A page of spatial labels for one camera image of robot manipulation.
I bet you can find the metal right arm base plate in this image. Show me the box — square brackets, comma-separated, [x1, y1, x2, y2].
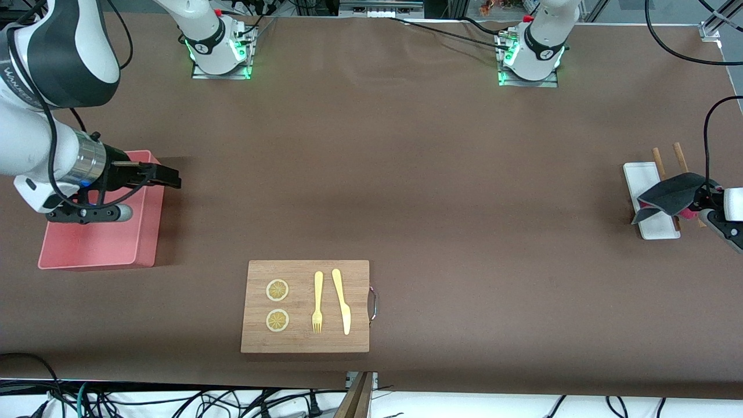
[192, 23, 254, 80]

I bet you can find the grey power strip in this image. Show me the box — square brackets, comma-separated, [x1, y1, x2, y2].
[340, 0, 424, 18]

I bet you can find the white rectangular tray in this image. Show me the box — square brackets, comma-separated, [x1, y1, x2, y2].
[623, 162, 681, 240]

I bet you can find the small metal bracket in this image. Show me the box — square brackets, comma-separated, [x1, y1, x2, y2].
[345, 372, 379, 391]

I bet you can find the yellow plastic knife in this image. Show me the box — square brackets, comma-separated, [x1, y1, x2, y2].
[331, 268, 352, 336]

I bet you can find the grey and pink cloth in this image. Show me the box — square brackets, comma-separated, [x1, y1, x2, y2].
[632, 172, 726, 225]

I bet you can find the yellow plastic fork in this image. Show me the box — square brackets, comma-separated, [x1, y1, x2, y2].
[312, 271, 324, 334]

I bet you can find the wooden cutting board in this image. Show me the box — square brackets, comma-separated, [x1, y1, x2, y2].
[240, 260, 378, 354]

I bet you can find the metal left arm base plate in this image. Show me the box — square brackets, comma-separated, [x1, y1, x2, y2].
[498, 32, 559, 88]

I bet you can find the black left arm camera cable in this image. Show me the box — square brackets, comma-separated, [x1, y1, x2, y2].
[644, 0, 743, 182]

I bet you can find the black cable across table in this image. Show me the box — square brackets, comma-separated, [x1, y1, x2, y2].
[383, 16, 517, 50]

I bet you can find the aluminium frame post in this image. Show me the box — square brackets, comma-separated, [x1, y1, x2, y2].
[699, 0, 743, 41]

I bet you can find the black looped floor cable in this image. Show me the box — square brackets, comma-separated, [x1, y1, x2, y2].
[0, 352, 66, 418]

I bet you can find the pink plastic bin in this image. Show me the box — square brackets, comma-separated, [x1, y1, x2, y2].
[38, 150, 167, 271]

